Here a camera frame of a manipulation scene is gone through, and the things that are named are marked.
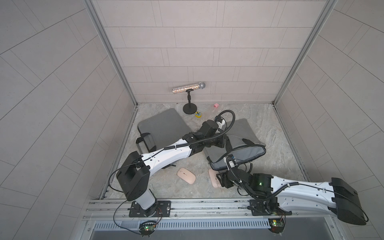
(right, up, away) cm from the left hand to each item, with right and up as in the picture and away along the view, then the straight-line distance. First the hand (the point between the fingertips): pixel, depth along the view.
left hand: (230, 137), depth 76 cm
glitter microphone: (-15, +31, +20) cm, 40 cm away
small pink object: (-3, +19, +38) cm, 43 cm away
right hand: (-5, -21, +1) cm, 22 cm away
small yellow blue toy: (-17, +12, +32) cm, 38 cm away
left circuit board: (-39, -38, -12) cm, 56 cm away
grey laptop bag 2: (+6, -4, +1) cm, 7 cm away
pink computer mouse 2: (-9, -20, +4) cm, 22 cm away
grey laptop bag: (-40, +2, +23) cm, 46 cm away
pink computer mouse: (-23, -21, +4) cm, 32 cm away
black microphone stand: (-24, +16, +36) cm, 46 cm away
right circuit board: (+20, -39, -8) cm, 45 cm away
